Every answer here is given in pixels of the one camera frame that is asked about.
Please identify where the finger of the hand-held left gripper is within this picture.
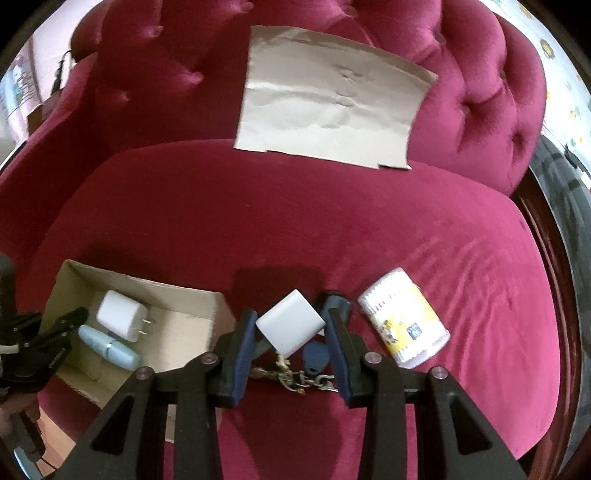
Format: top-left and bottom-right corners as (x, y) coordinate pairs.
(39, 308), (89, 345)

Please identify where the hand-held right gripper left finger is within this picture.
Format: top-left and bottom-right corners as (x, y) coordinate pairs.
(55, 308), (259, 480)

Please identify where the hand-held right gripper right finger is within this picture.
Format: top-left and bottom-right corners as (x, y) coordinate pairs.
(325, 308), (529, 480)

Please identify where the keychain with blue fob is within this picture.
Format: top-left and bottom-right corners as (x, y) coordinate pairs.
(249, 340), (340, 397)

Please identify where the light blue tube bottle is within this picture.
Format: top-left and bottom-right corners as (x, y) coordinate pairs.
(78, 324), (141, 371)

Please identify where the white charger with prongs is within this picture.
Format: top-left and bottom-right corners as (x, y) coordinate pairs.
(96, 290), (152, 343)

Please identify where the white cube charger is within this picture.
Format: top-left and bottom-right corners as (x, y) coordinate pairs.
(255, 289), (326, 360)

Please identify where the small black cylinder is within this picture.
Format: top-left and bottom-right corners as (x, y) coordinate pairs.
(318, 289), (354, 321)

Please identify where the cotton swab container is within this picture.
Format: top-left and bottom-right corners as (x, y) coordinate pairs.
(358, 267), (451, 370)

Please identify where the cardboard box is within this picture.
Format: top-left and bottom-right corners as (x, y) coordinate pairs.
(36, 259), (238, 444)

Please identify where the red velvet tufted sofa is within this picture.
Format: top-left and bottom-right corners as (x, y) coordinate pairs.
(0, 0), (561, 480)

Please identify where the grey plaid blanket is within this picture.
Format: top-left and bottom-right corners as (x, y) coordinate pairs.
(531, 134), (591, 259)

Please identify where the cartoon wall poster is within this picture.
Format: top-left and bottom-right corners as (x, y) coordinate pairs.
(0, 46), (42, 139)

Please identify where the black strap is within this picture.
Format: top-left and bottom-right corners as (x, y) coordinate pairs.
(53, 51), (70, 93)

